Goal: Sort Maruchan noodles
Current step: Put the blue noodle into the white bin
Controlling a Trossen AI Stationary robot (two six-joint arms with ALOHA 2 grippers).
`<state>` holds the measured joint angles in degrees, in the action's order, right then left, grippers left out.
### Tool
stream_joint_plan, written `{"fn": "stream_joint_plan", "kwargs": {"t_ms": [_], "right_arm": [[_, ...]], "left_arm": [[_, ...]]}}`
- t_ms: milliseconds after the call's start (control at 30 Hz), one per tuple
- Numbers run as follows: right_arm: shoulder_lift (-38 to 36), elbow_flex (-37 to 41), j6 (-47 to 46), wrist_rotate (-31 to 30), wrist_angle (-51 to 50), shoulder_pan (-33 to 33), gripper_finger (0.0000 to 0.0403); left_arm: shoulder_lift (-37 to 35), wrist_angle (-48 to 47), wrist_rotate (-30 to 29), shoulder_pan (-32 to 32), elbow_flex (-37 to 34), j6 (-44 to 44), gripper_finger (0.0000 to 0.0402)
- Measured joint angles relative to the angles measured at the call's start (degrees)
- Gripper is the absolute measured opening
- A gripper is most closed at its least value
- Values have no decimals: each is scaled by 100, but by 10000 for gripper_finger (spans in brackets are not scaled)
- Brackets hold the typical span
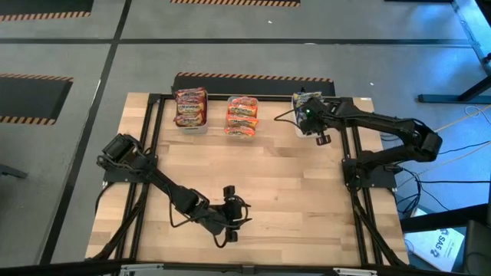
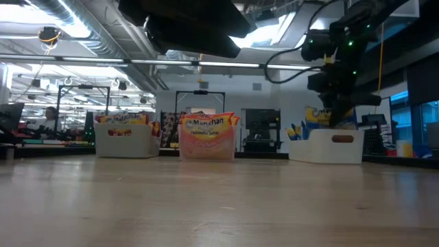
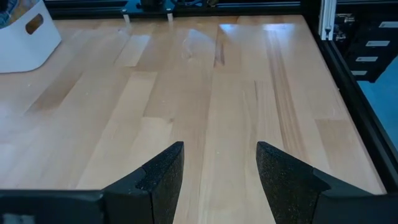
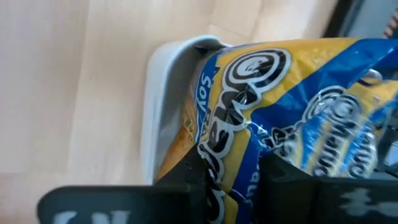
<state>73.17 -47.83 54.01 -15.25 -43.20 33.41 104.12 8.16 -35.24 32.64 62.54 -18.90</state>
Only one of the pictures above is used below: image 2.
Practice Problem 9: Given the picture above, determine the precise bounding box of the orange Maruchan ramen packet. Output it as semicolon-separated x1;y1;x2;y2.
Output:
180;111;241;152

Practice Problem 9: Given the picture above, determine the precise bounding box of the black metal frame stand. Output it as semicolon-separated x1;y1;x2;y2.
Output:
174;89;226;114
54;84;111;133

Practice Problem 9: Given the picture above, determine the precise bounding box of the blue box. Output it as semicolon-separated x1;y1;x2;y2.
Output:
413;143;434;159

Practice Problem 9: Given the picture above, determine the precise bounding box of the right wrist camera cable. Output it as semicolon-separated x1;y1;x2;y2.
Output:
263;0;340;85

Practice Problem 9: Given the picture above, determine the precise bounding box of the black equipment cart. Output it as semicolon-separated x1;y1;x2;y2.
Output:
357;113;399;156

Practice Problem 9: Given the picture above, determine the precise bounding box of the black cone device green light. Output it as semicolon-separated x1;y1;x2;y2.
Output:
83;111;97;143

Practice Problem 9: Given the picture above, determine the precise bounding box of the ceiling light fixture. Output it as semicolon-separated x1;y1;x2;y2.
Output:
266;64;322;72

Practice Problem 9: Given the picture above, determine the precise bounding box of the white plastic bin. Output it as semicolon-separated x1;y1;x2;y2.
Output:
287;128;366;165

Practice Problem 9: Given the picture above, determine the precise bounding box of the black equipment rack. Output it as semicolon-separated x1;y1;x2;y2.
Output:
242;108;283;154

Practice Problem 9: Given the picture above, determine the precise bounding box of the whiteboard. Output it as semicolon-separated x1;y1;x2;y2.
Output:
373;97;392;117

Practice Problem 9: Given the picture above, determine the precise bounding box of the grey translucent plastic bin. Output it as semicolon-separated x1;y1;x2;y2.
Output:
94;122;163;159

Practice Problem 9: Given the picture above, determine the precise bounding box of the yellow box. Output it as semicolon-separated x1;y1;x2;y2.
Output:
396;139;414;158

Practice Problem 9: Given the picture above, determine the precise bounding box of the person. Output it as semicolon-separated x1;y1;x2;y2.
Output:
34;105;62;133

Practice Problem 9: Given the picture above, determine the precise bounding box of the black ceiling camera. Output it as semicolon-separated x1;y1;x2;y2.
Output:
37;26;63;46

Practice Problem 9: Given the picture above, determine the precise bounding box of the yellow hanging cable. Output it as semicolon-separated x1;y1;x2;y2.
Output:
376;21;385;95

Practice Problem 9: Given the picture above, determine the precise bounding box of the black monitor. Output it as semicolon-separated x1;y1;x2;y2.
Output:
0;102;25;144

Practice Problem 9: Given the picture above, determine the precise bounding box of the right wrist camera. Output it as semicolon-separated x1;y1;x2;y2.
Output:
300;29;339;63

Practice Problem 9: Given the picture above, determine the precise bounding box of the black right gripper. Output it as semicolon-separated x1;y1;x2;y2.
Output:
307;62;383;128

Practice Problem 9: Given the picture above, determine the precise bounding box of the black patterned panel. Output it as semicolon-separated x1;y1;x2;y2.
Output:
160;110;188;149

